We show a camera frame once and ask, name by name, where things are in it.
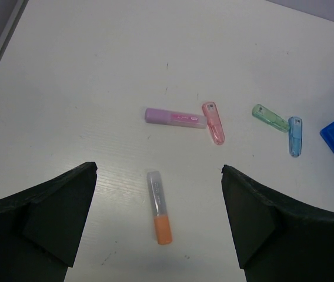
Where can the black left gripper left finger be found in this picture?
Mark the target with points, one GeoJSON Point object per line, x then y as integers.
{"type": "Point", "coordinates": [41, 227]}

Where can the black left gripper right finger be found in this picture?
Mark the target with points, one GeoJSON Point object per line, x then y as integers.
{"type": "Point", "coordinates": [276, 237]}

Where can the blue correction tape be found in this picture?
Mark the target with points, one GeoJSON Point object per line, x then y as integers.
{"type": "Point", "coordinates": [295, 136]}

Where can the orange highlighter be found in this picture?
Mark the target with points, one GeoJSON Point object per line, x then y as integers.
{"type": "Point", "coordinates": [159, 209]}

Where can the green correction tape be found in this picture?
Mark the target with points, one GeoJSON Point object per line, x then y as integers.
{"type": "Point", "coordinates": [269, 117]}

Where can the pink correction tape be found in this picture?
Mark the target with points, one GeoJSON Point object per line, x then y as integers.
{"type": "Point", "coordinates": [210, 111]}

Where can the purple pink highlighter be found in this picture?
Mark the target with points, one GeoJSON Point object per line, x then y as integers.
{"type": "Point", "coordinates": [170, 118]}

